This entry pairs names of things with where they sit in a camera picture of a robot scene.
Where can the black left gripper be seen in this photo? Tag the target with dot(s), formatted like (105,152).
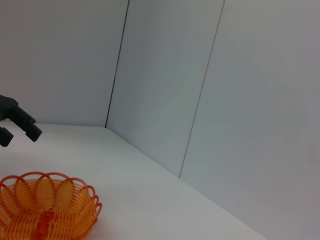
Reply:
(6,106)

